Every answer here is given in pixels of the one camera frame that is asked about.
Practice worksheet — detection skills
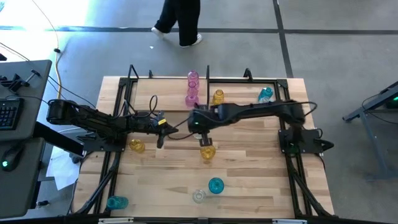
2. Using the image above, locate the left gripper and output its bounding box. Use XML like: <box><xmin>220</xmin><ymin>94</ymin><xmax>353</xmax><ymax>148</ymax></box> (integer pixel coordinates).
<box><xmin>136</xmin><ymin>110</ymin><xmax>180</xmax><ymax>149</ymax></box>

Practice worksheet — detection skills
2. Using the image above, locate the yellow ribbed glass vase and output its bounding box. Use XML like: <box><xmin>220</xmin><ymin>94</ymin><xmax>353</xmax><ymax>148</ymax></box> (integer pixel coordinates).
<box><xmin>129</xmin><ymin>139</ymin><xmax>146</xmax><ymax>154</ymax></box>

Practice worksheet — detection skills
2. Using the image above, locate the yellow diamond-textured glass vase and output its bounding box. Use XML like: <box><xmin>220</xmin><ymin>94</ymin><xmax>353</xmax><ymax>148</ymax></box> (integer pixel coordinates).
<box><xmin>200</xmin><ymin>145</ymin><xmax>216</xmax><ymax>161</ymax></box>

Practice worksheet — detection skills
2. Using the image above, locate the black desk clamp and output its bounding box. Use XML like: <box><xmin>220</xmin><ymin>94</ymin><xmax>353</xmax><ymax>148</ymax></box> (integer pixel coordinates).
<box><xmin>0</xmin><ymin>70</ymin><xmax>41</xmax><ymax>93</ymax></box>

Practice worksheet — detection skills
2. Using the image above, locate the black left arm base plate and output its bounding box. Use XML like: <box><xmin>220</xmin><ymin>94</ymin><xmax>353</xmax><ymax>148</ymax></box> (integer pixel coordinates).
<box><xmin>76</xmin><ymin>132</ymin><xmax>128</xmax><ymax>153</ymax></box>

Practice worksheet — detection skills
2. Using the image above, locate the yellow cable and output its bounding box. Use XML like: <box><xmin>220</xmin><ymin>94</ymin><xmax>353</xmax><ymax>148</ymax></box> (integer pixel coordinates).
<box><xmin>30</xmin><ymin>0</ymin><xmax>62</xmax><ymax>94</ymax></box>

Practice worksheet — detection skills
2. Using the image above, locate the black keyboard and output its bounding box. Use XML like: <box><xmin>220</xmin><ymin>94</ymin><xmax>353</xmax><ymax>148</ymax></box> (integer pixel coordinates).
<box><xmin>0</xmin><ymin>98</ymin><xmax>24</xmax><ymax>131</ymax></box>

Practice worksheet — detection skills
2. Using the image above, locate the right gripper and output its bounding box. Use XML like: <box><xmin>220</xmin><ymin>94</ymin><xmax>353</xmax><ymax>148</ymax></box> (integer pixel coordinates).
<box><xmin>188</xmin><ymin>107</ymin><xmax>220</xmax><ymax>147</ymax></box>

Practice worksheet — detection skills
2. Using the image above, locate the clear wide-ribbed glass vase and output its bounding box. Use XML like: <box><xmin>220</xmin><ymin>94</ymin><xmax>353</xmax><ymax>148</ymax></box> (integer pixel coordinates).
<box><xmin>192</xmin><ymin>189</ymin><xmax>207</xmax><ymax>204</ymax></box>

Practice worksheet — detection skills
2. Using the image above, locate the black aluminium rig frame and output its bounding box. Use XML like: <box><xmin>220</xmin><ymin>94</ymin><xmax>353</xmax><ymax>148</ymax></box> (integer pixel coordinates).
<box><xmin>67</xmin><ymin>77</ymin><xmax>336</xmax><ymax>224</ymax></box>

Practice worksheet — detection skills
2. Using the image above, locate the blue diamond-textured glass vase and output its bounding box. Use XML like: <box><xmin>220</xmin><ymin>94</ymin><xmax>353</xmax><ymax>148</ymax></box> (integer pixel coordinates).
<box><xmin>106</xmin><ymin>195</ymin><xmax>129</xmax><ymax>210</ymax></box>

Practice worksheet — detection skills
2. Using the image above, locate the black computer mouse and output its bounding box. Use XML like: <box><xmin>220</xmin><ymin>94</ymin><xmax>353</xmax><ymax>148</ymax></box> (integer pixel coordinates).
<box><xmin>1</xmin><ymin>146</ymin><xmax>24</xmax><ymax>172</ymax></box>

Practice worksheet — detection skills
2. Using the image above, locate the pink ribbed glass vase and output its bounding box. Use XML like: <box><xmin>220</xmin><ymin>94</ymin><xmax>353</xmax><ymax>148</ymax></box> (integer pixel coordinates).
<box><xmin>185</xmin><ymin>94</ymin><xmax>200</xmax><ymax>108</ymax></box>
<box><xmin>187</xmin><ymin>70</ymin><xmax>200</xmax><ymax>84</ymax></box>

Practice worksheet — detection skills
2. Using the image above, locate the person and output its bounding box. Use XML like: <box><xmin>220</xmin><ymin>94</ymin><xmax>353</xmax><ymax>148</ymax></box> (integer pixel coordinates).
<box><xmin>151</xmin><ymin>0</ymin><xmax>203</xmax><ymax>48</ymax></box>

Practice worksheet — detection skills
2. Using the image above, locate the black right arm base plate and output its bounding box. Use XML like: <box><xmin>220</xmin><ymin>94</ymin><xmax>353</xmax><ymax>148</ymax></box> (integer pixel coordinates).
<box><xmin>278</xmin><ymin>128</ymin><xmax>335</xmax><ymax>156</ymax></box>

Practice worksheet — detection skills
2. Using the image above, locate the white paper sheet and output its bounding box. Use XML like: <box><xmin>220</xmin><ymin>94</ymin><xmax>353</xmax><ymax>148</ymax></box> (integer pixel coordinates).
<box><xmin>45</xmin><ymin>146</ymin><xmax>82</xmax><ymax>191</ymax></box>

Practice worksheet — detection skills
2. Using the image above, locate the grey metal table stand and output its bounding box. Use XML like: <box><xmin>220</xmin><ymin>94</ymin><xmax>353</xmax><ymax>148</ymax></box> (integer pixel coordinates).
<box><xmin>341</xmin><ymin>81</ymin><xmax>398</xmax><ymax>181</ymax></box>

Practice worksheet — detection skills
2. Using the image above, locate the grey side desk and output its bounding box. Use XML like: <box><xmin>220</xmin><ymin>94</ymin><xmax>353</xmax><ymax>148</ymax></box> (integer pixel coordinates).
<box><xmin>0</xmin><ymin>59</ymin><xmax>53</xmax><ymax>219</ymax></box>

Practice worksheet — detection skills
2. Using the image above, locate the blue medallion embossed glass vase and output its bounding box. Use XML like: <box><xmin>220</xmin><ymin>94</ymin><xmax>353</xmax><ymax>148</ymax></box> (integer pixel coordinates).
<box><xmin>208</xmin><ymin>177</ymin><xmax>225</xmax><ymax>195</ymax></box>

